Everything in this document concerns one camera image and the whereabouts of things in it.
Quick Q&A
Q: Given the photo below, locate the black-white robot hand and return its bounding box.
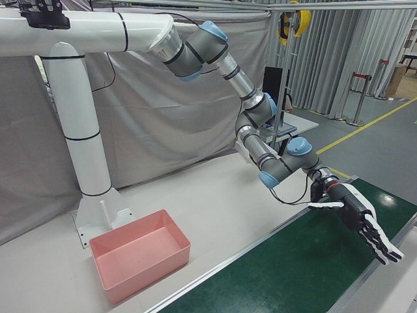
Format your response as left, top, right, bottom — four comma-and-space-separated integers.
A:
308, 183, 405, 265

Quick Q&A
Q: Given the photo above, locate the pink plastic basket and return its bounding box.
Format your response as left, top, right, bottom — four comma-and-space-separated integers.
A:
89, 209, 192, 297

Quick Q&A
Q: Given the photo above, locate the green conveyor belt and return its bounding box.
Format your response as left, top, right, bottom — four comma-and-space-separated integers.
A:
143, 174, 417, 313

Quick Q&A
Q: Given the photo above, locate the white desk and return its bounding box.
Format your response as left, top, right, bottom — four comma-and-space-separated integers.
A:
257, 106, 319, 156

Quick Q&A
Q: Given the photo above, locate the grey laptop computer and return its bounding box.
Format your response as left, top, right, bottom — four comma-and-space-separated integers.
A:
257, 125, 298, 144

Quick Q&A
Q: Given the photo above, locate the brown cardboard box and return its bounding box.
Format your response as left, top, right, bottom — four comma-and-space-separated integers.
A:
387, 63, 407, 99

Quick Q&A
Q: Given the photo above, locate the grey pleated curtain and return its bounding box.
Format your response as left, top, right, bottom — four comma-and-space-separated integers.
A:
272, 8, 416, 120

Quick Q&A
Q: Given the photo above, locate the black computer monitor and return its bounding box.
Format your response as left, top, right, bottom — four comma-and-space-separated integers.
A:
262, 66, 293, 113

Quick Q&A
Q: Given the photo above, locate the black table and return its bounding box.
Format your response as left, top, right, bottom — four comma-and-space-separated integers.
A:
399, 53, 417, 75

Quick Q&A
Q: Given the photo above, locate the grey fabric backdrop sheet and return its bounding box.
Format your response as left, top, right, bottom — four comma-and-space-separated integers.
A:
0, 0, 273, 246

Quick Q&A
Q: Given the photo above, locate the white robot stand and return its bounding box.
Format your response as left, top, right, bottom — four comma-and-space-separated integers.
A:
0, 9, 175, 250

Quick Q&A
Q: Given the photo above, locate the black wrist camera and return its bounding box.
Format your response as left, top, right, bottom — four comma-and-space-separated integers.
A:
309, 177, 328, 205

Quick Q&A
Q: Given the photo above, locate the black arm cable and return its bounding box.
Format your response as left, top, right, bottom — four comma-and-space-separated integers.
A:
269, 168, 325, 206

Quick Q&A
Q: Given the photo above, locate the silver queue barrier post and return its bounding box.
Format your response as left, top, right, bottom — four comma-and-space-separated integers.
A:
374, 58, 391, 100
347, 72, 373, 127

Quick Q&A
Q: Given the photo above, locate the yellow cable reel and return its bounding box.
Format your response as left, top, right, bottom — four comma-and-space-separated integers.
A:
276, 8, 312, 46

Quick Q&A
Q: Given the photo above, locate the black camera on stand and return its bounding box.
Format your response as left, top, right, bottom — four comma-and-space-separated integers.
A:
18, 0, 71, 31

